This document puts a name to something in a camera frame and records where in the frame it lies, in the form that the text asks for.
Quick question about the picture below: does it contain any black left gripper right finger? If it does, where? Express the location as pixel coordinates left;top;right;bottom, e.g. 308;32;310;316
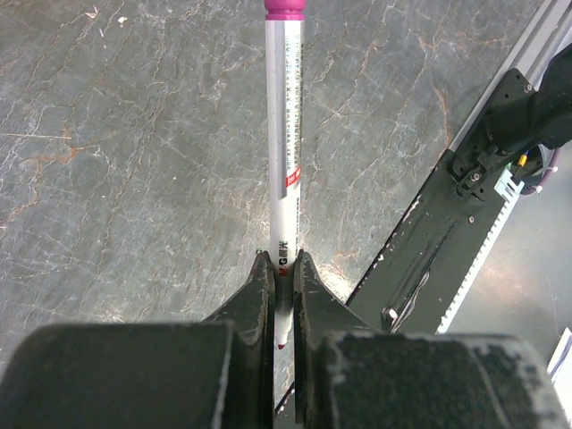
293;252;568;428

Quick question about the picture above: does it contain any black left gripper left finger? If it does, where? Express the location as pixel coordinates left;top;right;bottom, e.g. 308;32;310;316
1;252;273;428

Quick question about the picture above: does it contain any purple capped whiteboard marker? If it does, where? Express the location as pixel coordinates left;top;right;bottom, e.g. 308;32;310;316
265;1;306;349

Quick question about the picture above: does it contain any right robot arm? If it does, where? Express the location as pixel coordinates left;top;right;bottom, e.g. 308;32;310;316
449;46;571;197

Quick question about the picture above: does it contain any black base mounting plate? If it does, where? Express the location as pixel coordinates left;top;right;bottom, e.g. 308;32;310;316
274;149;506;415

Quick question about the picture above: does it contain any light blue cable duct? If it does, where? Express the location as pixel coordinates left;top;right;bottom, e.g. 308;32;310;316
436;167;524;334

